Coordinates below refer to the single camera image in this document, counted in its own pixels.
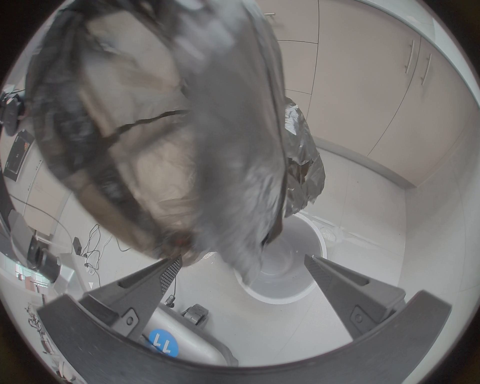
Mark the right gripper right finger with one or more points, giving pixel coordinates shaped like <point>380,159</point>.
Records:
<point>348,290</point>

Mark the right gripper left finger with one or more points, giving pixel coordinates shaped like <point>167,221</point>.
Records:
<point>144,288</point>

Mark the black plastic bag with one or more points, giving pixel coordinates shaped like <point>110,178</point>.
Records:
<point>225,150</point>

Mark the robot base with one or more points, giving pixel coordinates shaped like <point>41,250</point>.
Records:
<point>195,347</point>

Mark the white trash bin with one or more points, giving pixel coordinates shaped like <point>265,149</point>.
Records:
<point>287,272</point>

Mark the pale wardrobe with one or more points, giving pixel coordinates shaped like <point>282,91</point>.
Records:
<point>356,75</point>

